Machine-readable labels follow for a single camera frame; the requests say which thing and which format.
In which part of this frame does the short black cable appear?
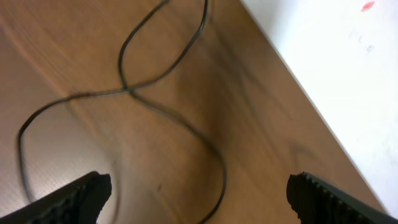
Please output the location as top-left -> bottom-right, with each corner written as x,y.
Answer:
17,0 -> 209,203

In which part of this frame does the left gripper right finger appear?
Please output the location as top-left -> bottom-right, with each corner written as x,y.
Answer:
286,172 -> 397,224

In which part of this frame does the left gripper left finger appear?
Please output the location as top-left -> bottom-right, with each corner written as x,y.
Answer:
1,171 -> 112,224

